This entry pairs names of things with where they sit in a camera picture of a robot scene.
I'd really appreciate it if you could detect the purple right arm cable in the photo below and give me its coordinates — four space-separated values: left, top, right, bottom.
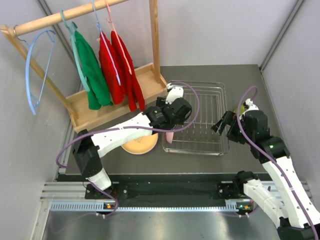
236 85 320 234

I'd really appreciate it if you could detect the red shirt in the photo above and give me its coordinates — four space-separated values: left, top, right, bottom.
110 31 146 112
99 32 126 105

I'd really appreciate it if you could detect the red shirt right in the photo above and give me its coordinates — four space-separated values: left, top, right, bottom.
110 31 146 112

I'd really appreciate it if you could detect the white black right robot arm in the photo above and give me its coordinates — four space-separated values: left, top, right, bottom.
212 110 320 240

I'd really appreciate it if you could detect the pink hanger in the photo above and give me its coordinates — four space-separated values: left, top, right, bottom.
104 0 133 75

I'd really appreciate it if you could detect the wooden clothes rack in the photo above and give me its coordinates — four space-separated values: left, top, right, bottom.
0 0 167 133

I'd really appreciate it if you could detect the grey slotted cable duct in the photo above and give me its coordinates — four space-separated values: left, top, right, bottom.
49 201 255 212

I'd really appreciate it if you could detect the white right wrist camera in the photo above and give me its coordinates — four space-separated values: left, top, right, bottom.
243 98 259 112

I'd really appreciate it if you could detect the pink plastic plate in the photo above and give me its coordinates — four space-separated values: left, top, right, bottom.
165 132 174 144

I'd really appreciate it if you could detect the green plate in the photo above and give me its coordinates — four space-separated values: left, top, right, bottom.
233 104 246 116

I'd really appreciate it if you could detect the light blue empty hanger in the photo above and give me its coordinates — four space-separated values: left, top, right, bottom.
25 28 57 116

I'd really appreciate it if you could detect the teal hanger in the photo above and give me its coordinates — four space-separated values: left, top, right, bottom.
60 10 91 92

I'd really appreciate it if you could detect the red shirt left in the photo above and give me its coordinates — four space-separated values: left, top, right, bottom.
99 32 126 105

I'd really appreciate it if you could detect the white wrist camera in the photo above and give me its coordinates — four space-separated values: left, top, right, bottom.
243 98 259 112
165 83 184 104

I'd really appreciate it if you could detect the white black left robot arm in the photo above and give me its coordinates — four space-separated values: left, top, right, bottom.
72 97 192 199

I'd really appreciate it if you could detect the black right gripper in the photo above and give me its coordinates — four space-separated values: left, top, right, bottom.
211 110 254 144

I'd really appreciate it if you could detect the yellow plastic plate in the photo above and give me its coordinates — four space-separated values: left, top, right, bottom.
121 133 159 155

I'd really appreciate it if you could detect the metal wire dish rack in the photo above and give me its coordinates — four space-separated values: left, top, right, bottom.
162 81 230 156

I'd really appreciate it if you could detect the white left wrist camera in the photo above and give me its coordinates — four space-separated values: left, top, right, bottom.
165 83 184 104

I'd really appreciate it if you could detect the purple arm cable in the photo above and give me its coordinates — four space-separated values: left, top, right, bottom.
236 85 320 234
55 80 200 217

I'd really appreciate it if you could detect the green shirt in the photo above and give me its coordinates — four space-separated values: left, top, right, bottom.
74 30 114 110

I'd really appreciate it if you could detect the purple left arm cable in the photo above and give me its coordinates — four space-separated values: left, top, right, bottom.
55 80 200 217

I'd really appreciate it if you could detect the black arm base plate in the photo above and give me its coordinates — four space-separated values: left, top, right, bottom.
86 181 246 201

